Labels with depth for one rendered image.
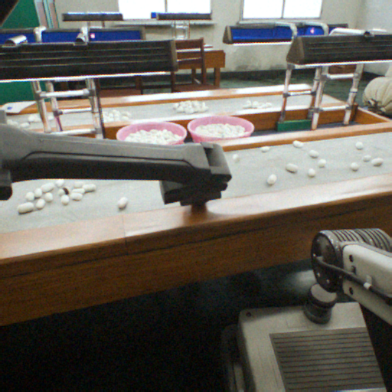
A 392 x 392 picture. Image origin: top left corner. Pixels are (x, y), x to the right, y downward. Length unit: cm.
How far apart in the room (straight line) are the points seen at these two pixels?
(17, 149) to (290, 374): 71
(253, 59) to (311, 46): 547
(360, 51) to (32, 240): 102
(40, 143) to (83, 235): 32
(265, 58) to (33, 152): 626
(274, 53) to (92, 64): 593
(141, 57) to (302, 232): 60
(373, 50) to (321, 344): 85
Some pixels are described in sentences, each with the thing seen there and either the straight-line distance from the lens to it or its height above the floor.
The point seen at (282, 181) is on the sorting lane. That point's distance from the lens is 95.
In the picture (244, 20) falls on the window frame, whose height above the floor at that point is 96.
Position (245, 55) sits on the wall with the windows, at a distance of 640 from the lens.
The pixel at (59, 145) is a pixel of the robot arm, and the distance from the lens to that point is 44.
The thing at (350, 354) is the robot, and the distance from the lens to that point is 91.
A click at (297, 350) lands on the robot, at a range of 87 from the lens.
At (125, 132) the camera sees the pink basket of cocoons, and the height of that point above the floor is 75.
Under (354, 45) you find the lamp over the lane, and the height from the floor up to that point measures 109.
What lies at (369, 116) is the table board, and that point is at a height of 72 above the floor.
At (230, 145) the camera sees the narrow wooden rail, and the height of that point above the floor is 76.
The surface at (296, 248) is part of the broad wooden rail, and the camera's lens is 88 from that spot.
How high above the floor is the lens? 119
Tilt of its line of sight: 32 degrees down
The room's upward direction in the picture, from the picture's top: straight up
